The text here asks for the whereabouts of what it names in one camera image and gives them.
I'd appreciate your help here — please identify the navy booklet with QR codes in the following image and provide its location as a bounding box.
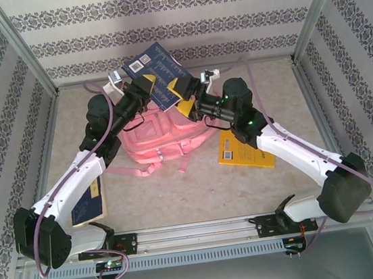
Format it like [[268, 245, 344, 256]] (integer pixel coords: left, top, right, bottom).
[[119, 39, 194, 116]]

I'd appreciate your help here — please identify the pink backpack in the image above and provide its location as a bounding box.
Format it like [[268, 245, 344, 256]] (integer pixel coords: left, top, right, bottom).
[[96, 91, 227, 183]]

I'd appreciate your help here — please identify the navy book with yellow label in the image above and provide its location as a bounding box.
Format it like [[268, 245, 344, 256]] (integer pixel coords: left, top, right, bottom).
[[66, 175, 111, 228]]

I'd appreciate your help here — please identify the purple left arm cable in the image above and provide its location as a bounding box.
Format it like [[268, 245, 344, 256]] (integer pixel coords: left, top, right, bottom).
[[13, 76, 138, 279]]

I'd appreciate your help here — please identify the thin black right gripper cable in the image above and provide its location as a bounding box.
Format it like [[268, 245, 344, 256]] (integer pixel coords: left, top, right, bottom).
[[203, 113, 234, 133]]

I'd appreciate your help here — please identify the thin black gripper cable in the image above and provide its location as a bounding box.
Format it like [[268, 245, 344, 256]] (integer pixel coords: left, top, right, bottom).
[[120, 113, 147, 133], [203, 113, 234, 133]]

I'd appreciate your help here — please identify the thin black left gripper cable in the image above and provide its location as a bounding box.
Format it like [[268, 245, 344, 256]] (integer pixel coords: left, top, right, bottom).
[[120, 113, 147, 133]]

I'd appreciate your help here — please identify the aluminium frame rail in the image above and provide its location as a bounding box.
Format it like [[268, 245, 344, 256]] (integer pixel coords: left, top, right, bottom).
[[291, 53, 365, 207], [9, 90, 77, 245]]

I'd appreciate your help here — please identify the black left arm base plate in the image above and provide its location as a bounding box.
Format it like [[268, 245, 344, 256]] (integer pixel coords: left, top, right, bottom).
[[77, 232, 141, 262]]

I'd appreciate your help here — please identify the aluminium frame post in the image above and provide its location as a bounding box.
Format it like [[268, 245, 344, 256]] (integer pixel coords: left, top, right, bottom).
[[0, 0, 60, 104], [286, 0, 357, 65]]

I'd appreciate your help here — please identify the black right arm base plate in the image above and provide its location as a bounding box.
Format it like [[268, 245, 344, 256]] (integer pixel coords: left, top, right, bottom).
[[254, 207, 318, 240]]

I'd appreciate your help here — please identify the aluminium mounting rail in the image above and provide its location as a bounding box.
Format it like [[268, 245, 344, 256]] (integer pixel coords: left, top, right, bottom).
[[14, 201, 373, 270]]

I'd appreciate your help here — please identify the grey slotted cable duct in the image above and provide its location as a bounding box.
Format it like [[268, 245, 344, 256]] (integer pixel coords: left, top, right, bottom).
[[30, 238, 287, 279]]

